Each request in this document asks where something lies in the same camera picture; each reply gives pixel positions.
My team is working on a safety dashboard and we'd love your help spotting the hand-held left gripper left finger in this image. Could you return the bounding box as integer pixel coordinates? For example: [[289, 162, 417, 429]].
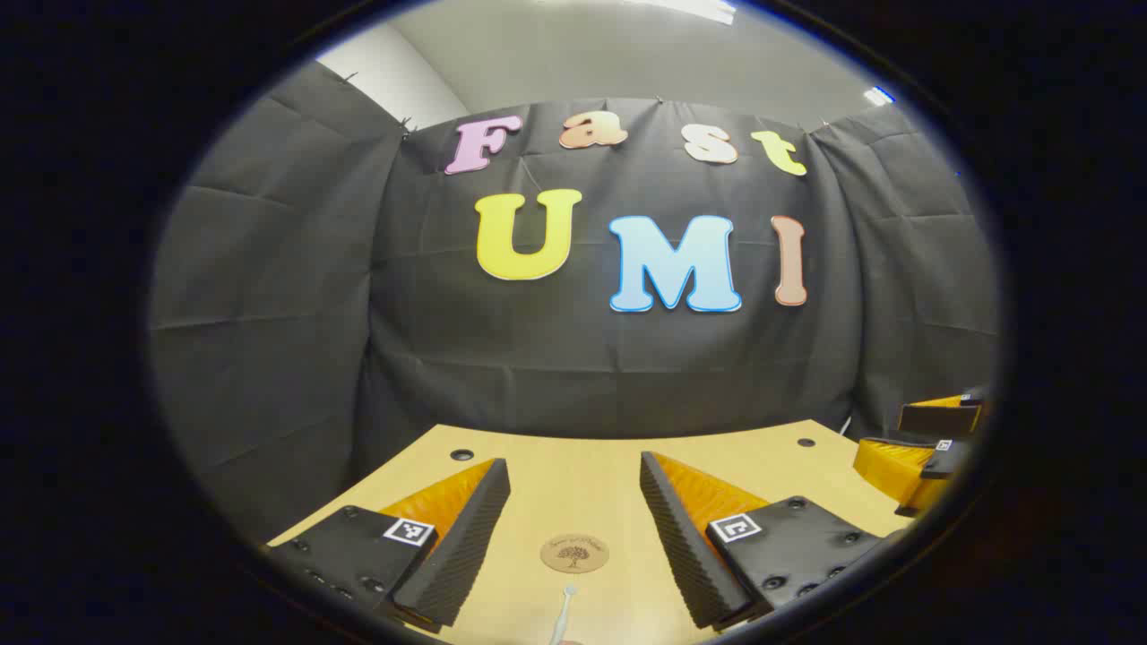
[[264, 457, 513, 632]]

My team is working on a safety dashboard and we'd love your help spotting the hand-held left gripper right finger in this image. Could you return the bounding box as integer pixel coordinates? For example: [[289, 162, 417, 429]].
[[639, 451, 906, 632]]

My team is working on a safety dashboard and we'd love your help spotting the round wooden coaster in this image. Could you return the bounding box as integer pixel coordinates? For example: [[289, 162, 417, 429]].
[[540, 534, 611, 575]]

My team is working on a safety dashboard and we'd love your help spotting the pale green toothbrush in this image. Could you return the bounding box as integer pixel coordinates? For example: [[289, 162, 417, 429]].
[[548, 584, 580, 645]]

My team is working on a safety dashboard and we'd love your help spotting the light wooden desktop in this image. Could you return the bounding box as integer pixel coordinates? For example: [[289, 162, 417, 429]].
[[267, 419, 915, 645]]

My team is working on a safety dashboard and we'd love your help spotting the black backdrop cloth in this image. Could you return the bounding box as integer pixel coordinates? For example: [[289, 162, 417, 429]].
[[148, 61, 1001, 547]]

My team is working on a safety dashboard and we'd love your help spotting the ceiling light panel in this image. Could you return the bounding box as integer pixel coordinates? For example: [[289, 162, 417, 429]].
[[627, 0, 738, 26]]

